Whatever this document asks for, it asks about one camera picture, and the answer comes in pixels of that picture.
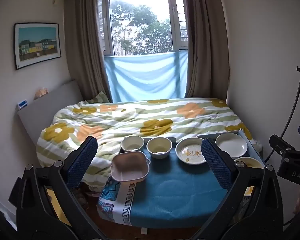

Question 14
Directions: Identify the grey headboard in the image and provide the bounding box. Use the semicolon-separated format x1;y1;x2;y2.
17;79;84;145

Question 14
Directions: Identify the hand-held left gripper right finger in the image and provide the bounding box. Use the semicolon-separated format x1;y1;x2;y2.
197;137;283;240

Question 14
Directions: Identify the small plush toy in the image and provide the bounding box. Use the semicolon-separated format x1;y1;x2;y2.
34;87;48;100

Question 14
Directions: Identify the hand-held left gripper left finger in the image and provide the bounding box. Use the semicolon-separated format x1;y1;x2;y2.
16;136;103;240

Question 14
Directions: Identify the light blue window cloth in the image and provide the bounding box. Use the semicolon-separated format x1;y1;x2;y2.
104;50;189;103

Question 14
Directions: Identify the light blue table side guard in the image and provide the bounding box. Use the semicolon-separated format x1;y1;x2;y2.
236;128;265;167

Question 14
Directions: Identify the floral striped duvet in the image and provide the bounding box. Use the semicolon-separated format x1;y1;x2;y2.
36;97;253;193

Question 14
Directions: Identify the yellowish round bowl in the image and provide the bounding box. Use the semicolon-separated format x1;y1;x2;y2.
234;156;265;169

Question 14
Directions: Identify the plain white plate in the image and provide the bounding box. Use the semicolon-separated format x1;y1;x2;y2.
215;133;248;158

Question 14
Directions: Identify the framed houses picture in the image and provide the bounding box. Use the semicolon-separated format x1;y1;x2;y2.
14;22;62;71

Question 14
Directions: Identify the cartoon print plate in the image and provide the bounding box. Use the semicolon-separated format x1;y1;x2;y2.
175;137;207;165

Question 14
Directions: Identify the pink square bowl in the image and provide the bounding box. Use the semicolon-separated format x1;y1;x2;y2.
110;151;150;183

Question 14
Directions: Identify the blue patterned tablecloth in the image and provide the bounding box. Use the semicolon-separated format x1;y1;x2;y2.
97;142;260;230

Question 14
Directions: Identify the brown curtain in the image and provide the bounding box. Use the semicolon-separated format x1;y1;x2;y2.
64;0;113;103
182;0;230;100

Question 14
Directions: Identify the cream round bowl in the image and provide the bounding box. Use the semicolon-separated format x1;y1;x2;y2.
146;137;173;159
120;135;145;153

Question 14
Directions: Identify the green patterned pillow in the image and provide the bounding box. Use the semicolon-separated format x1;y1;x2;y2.
87;91;111;103

